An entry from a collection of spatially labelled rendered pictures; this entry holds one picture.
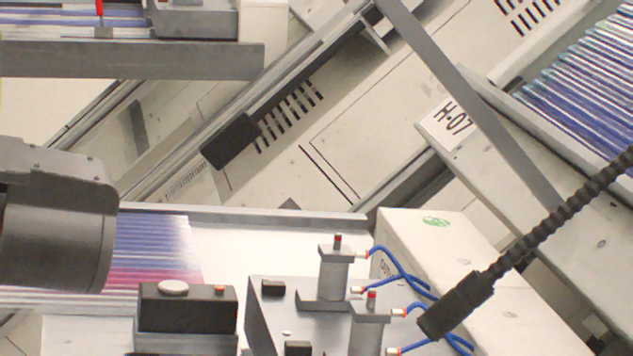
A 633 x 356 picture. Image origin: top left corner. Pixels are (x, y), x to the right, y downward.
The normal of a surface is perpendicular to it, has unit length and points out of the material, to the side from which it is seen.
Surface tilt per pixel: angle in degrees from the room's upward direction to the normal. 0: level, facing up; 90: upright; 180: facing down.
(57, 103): 90
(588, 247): 90
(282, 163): 90
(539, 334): 43
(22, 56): 90
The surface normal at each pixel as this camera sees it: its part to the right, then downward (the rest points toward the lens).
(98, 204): 0.29, 0.38
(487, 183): -0.63, -0.70
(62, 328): 0.11, -0.96
